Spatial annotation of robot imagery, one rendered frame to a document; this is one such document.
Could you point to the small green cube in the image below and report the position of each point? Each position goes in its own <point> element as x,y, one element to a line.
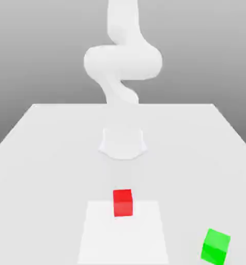
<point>215,246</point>

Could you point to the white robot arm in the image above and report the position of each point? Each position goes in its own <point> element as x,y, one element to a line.
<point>123,62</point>

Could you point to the small red cube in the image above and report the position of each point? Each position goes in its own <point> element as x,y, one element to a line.
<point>123,204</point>

